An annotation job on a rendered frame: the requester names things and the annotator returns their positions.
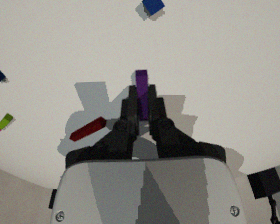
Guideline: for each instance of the dark red rod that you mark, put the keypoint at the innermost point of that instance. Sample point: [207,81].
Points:
[88,129]

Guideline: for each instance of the purple rod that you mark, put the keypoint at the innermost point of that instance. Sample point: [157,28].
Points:
[142,93]

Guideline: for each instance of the small blue cube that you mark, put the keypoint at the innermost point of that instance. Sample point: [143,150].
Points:
[153,6]
[2,76]

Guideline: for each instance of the lime green rod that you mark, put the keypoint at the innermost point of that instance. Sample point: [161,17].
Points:
[7,118]

